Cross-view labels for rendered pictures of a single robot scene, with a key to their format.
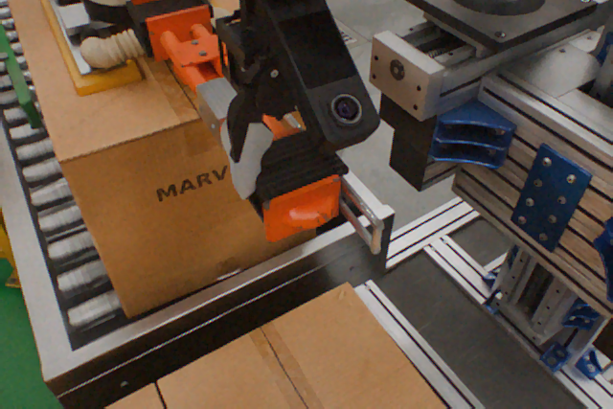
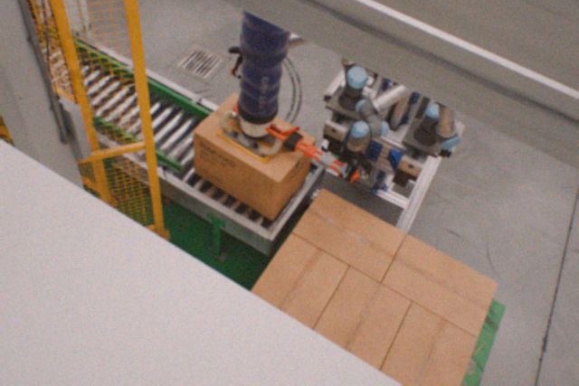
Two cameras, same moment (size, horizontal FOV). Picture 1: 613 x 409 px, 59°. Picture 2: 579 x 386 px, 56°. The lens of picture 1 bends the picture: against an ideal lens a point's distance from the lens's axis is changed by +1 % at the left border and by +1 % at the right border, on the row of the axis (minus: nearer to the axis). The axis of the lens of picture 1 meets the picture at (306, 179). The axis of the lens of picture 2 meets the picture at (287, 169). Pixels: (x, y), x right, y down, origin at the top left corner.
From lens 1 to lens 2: 2.52 m
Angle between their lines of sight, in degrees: 26
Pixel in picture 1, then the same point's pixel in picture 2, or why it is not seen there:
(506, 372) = (363, 199)
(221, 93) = (325, 159)
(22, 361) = not seen: hidden behind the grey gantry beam
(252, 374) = (314, 221)
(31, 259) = (234, 215)
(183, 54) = (308, 151)
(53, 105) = (261, 169)
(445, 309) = (337, 186)
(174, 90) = (285, 154)
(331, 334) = (327, 203)
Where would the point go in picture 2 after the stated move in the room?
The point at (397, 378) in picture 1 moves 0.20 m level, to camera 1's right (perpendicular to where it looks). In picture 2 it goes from (348, 207) to (374, 197)
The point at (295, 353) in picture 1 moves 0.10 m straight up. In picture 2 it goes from (321, 211) to (324, 202)
